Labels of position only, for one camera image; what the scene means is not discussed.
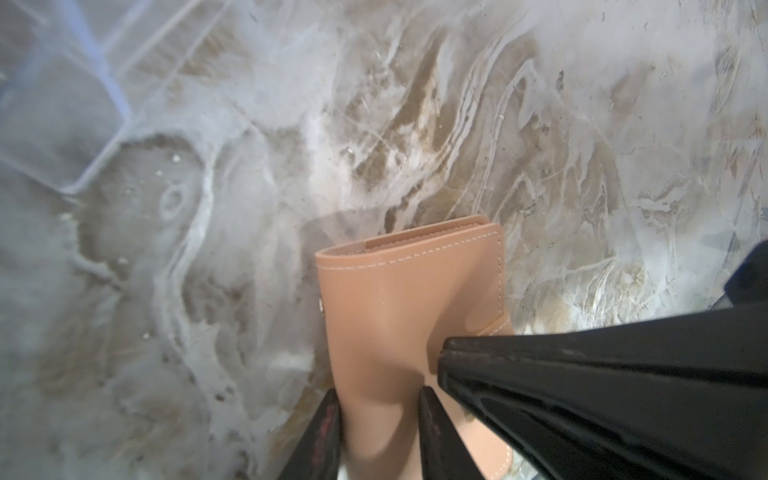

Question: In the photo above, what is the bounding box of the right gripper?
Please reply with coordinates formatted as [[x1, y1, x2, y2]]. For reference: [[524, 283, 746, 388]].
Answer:
[[711, 240, 768, 309]]

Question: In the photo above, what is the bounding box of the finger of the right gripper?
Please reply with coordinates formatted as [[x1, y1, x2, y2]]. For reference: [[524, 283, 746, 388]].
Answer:
[[438, 302, 767, 479]]

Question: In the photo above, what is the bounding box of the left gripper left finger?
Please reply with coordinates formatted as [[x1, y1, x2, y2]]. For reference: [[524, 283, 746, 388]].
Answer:
[[278, 389, 342, 480]]

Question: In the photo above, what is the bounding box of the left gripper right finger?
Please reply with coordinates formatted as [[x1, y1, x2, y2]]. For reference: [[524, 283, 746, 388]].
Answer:
[[418, 386, 483, 480]]

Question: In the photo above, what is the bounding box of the pink leather card holder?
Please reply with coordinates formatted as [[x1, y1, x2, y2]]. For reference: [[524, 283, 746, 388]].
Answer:
[[315, 215, 513, 479]]

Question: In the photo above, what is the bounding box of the clear acrylic card stand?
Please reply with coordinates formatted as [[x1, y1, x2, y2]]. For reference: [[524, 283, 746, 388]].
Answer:
[[1, 1, 230, 193]]

